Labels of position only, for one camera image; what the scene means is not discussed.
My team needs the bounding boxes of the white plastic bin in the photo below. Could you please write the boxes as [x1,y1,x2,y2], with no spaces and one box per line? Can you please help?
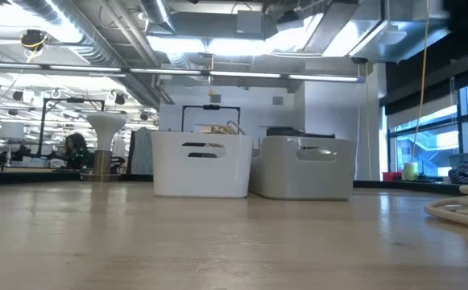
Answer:
[151,130,255,199]

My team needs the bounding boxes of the black flat device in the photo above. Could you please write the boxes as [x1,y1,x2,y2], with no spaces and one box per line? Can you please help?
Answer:
[265,126,336,139]

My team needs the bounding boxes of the light grey plastic bin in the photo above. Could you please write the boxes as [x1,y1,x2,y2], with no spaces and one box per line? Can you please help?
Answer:
[248,135,358,201]

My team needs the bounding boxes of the grey ceiling box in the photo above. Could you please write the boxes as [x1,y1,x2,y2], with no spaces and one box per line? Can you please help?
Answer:
[236,10,264,35]

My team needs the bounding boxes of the person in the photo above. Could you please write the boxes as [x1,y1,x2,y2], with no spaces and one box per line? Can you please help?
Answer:
[63,132,90,170]

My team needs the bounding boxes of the yellow-green cup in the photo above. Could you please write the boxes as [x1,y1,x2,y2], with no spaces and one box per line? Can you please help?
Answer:
[402,161,419,182]

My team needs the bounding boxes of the white rectangular lampshade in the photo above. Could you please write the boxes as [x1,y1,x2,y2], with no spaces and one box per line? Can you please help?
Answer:
[0,120,26,140]

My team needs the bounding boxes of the grey storage tub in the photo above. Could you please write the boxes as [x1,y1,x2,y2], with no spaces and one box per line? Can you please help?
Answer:
[447,151,468,168]

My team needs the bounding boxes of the black-white striped cloth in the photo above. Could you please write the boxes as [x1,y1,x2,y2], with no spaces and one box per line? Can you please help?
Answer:
[447,160,468,186]

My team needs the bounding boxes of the black frame stand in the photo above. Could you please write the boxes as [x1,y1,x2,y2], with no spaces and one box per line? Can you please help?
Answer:
[39,97,106,158]
[180,104,242,134]

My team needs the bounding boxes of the black ceiling cord reel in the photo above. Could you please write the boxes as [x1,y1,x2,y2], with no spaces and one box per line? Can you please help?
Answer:
[19,28,50,64]

